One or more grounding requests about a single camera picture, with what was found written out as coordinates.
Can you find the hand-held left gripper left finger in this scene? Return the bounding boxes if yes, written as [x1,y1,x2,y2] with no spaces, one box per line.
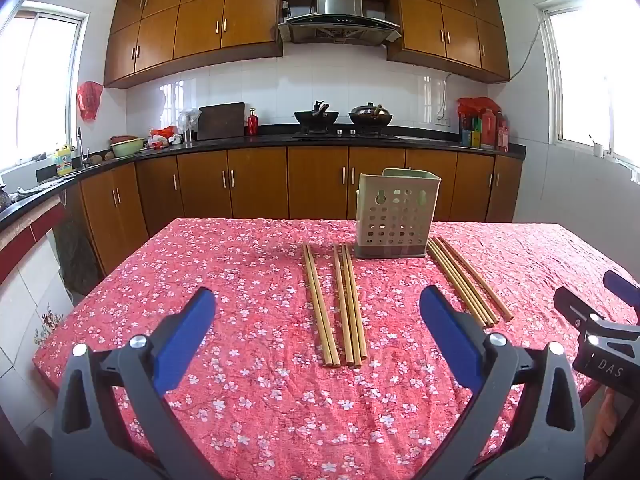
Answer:
[50,286,223,480]

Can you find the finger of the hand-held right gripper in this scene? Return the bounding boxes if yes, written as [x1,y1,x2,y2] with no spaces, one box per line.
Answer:
[554,286,608,348]
[602,269,640,311]

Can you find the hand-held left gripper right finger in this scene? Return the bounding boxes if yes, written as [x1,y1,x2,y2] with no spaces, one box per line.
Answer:
[419,285,586,480]

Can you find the beige perforated chopstick holder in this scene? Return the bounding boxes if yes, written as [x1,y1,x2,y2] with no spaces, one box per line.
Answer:
[354,169,442,260]

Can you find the person's right hand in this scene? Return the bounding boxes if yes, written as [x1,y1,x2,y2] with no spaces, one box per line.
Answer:
[585,387,623,463]

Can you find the red floral tablecloth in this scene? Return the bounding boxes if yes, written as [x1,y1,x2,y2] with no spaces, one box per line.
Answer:
[32,217,640,480]

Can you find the dark mesh sack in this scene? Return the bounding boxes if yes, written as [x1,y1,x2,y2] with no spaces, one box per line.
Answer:
[52,212,103,296]

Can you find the wooden base cabinets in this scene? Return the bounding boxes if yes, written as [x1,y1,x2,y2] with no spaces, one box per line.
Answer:
[77,146,523,276]

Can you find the row of condiment bottles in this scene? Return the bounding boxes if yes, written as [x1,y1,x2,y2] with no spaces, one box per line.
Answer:
[459,110,510,152]

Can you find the green basin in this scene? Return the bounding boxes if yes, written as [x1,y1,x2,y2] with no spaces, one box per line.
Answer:
[110,136,147,158]

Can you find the red and white plastic bag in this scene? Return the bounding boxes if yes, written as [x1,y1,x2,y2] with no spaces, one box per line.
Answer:
[147,126,182,148]

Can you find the black kitchen countertop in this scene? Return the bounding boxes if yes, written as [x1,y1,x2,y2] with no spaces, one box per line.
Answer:
[0,125,527,231]

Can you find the steel utensil cup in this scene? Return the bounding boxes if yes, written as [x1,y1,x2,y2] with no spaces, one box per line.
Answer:
[179,108,201,143]

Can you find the yellow dish soap bottle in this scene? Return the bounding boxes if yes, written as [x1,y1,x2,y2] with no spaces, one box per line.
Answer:
[55,144,74,177]

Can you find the steel faucet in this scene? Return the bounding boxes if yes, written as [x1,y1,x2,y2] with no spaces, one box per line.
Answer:
[76,127,92,168]

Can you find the dark wooden cutting board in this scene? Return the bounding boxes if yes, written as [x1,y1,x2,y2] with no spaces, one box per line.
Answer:
[197,102,246,141]

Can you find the black gas stove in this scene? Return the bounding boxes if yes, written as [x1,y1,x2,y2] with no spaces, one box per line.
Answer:
[292,127,401,141]

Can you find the black wok with lid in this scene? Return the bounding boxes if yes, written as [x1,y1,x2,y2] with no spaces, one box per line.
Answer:
[348,102,393,127]

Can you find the hanging red plastic bag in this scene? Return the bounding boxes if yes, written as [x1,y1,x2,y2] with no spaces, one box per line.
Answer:
[76,81,104,122]

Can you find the window beside sink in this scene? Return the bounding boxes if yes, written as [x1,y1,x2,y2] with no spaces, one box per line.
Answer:
[0,2,88,173]

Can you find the steel range hood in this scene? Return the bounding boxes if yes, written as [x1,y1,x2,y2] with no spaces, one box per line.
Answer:
[277,0,402,46]

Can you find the window with white frame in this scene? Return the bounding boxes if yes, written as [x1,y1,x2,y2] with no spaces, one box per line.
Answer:
[535,0,640,171]

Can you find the white wall cable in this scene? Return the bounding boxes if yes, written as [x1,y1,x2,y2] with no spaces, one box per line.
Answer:
[440,20,545,121]

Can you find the black wok with handle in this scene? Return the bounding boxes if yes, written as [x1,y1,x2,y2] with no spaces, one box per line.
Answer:
[293,101,339,126]

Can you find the wooden wall cabinets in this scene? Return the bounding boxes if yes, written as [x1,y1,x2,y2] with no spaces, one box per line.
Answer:
[103,0,511,89]

